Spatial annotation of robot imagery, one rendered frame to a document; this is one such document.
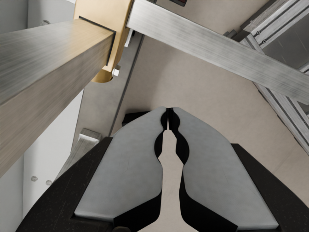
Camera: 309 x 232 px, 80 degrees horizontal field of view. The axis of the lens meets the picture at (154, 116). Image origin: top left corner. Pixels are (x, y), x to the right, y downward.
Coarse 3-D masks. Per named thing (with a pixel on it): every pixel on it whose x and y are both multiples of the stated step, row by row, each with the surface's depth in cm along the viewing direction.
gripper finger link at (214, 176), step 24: (168, 120) 13; (192, 120) 10; (192, 144) 9; (216, 144) 9; (192, 168) 7; (216, 168) 7; (240, 168) 7; (192, 192) 6; (216, 192) 6; (240, 192) 6; (192, 216) 7; (216, 216) 6; (240, 216) 6; (264, 216) 6
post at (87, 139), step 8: (80, 136) 42; (88, 136) 42; (96, 136) 42; (80, 144) 39; (88, 144) 40; (96, 144) 42; (72, 152) 37; (80, 152) 38; (72, 160) 36; (64, 168) 34
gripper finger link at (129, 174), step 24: (144, 120) 10; (120, 144) 8; (144, 144) 9; (120, 168) 7; (144, 168) 7; (96, 192) 6; (120, 192) 6; (144, 192) 6; (96, 216) 6; (120, 216) 6; (144, 216) 6
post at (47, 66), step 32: (32, 32) 11; (64, 32) 13; (96, 32) 16; (128, 32) 29; (0, 64) 7; (32, 64) 8; (64, 64) 9; (96, 64) 16; (0, 96) 6; (32, 96) 7; (64, 96) 11; (0, 128) 6; (32, 128) 8; (0, 160) 7
